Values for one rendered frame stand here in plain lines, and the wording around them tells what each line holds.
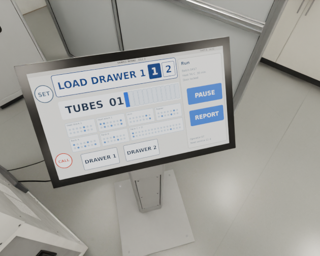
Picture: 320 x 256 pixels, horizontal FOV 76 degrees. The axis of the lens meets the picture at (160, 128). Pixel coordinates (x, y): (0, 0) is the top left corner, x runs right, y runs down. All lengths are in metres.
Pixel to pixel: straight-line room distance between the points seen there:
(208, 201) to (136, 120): 1.15
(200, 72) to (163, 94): 0.11
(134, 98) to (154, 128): 0.09
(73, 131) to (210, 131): 0.36
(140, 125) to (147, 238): 1.03
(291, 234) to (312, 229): 0.16
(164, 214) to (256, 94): 1.50
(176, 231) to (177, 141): 0.98
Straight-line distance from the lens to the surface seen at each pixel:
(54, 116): 0.55
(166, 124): 0.55
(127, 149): 0.55
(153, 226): 1.47
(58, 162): 0.59
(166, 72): 0.53
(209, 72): 0.57
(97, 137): 0.55
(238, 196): 1.66
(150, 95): 0.53
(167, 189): 1.53
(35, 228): 0.89
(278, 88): 2.50
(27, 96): 0.56
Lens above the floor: 1.49
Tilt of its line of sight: 54 degrees down
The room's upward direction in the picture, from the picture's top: straight up
